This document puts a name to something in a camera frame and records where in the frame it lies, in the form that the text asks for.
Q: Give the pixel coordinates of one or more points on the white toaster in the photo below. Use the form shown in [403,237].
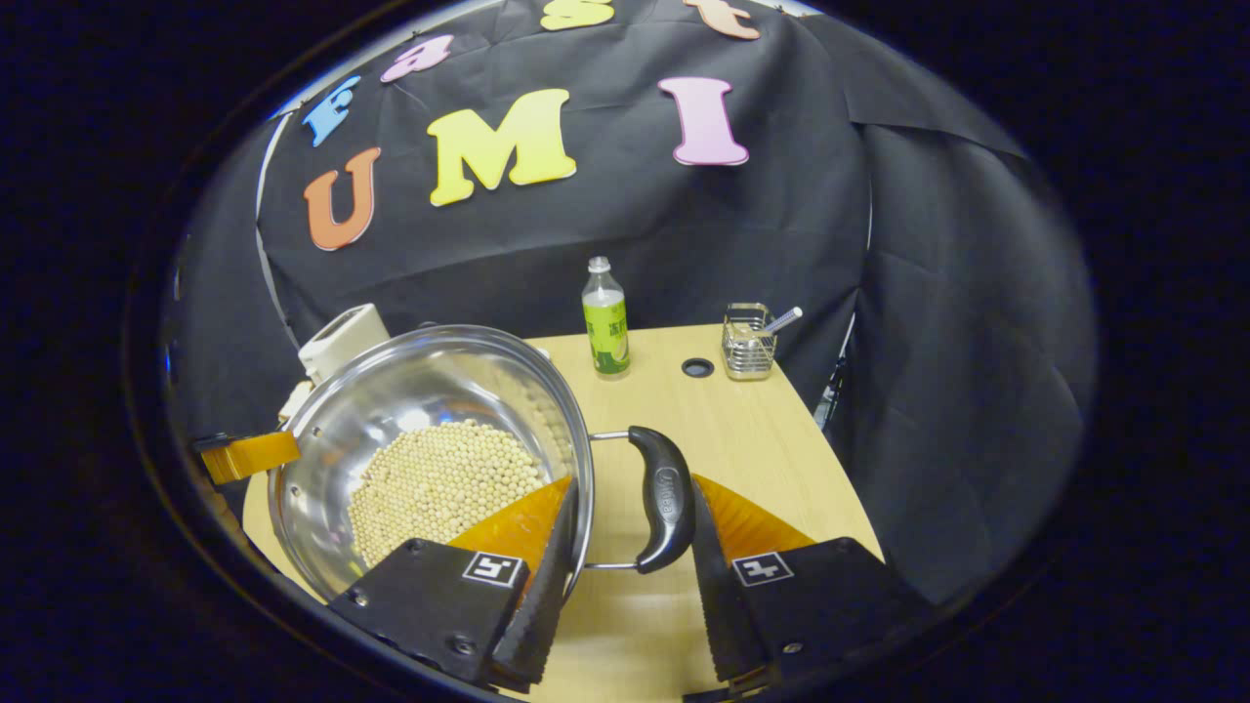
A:
[342,342]

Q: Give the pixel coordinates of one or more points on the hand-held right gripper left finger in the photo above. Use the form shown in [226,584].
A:
[552,596]

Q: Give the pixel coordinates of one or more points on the stainless steel pot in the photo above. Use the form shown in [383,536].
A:
[439,391]

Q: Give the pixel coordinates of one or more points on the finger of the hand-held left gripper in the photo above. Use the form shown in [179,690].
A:
[259,454]

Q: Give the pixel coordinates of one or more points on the green label drink bottle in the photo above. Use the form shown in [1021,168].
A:
[605,332]

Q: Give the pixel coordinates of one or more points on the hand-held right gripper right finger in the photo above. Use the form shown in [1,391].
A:
[728,615]

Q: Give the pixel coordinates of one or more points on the pile of yellow soybeans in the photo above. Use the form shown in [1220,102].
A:
[439,478]

